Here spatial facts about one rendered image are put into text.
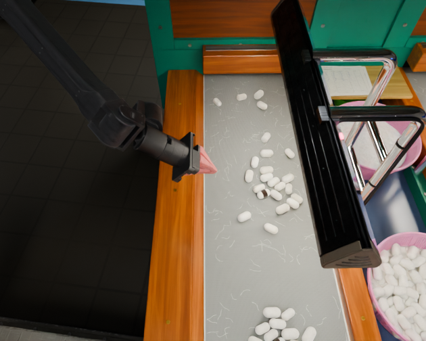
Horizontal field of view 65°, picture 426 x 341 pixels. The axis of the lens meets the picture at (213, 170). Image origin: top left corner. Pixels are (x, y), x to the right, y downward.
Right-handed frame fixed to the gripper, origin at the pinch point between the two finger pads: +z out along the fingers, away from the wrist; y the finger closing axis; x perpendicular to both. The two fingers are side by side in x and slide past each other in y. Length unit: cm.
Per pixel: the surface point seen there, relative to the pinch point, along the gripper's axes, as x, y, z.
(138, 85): 97, 128, 20
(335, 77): -20, 42, 36
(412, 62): -38, 45, 53
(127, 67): 103, 146, 13
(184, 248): 11.3, -15.6, 0.6
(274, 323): -0.6, -31.7, 15.4
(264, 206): 0.4, -3.4, 17.6
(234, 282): 5.8, -22.7, 11.0
